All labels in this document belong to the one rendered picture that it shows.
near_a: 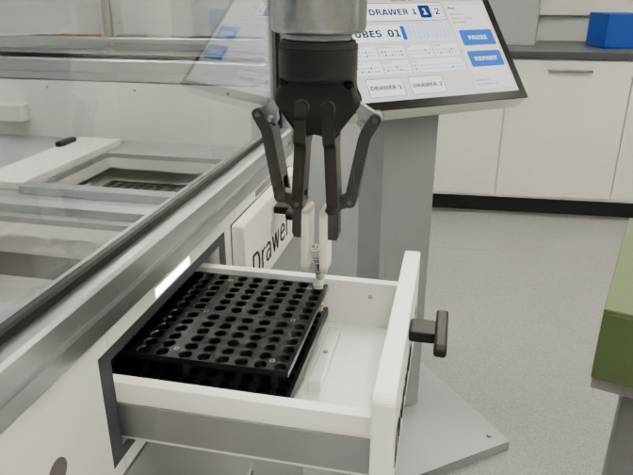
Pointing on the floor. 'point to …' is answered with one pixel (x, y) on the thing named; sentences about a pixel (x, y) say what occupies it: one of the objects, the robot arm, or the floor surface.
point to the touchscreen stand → (404, 144)
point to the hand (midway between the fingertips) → (316, 237)
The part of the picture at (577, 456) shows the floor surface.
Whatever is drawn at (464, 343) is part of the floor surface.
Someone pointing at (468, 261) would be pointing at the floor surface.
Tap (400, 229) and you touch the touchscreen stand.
